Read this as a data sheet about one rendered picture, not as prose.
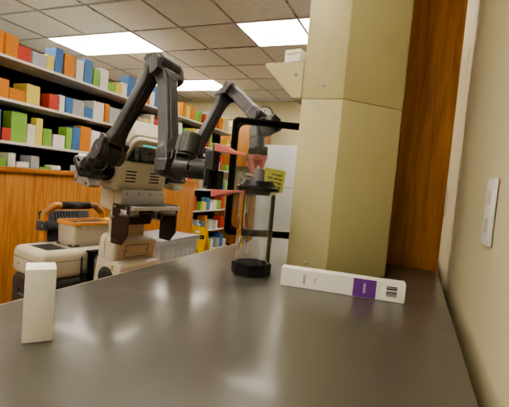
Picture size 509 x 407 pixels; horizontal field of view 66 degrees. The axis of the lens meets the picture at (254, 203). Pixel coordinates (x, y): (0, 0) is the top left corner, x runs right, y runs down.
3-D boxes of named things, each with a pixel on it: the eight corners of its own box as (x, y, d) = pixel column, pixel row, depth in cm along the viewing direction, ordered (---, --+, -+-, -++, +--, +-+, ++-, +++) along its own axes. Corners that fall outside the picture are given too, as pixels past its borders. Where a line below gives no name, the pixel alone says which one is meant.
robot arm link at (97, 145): (171, 56, 139) (147, 42, 132) (187, 69, 130) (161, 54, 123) (113, 161, 150) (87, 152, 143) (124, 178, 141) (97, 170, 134)
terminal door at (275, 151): (310, 241, 137) (321, 125, 134) (223, 234, 134) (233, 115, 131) (309, 240, 137) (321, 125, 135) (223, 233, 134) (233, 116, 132)
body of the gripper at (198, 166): (212, 150, 102) (187, 148, 105) (208, 189, 103) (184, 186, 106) (223, 153, 108) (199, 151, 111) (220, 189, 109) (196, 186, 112)
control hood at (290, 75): (326, 120, 135) (329, 91, 135) (301, 98, 105) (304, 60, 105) (294, 119, 140) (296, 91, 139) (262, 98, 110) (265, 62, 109)
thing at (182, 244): (198, 269, 362) (201, 234, 361) (159, 283, 306) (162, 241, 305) (161, 262, 378) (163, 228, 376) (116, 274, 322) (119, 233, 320)
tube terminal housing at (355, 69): (388, 266, 128) (414, 27, 124) (380, 287, 98) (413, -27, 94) (313, 254, 138) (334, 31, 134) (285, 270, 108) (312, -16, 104)
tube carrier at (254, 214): (278, 269, 104) (285, 188, 103) (259, 275, 94) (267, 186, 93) (242, 262, 109) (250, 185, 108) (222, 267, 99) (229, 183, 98)
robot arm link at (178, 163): (177, 178, 113) (166, 173, 107) (182, 156, 114) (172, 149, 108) (198, 181, 110) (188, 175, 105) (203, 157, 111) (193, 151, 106)
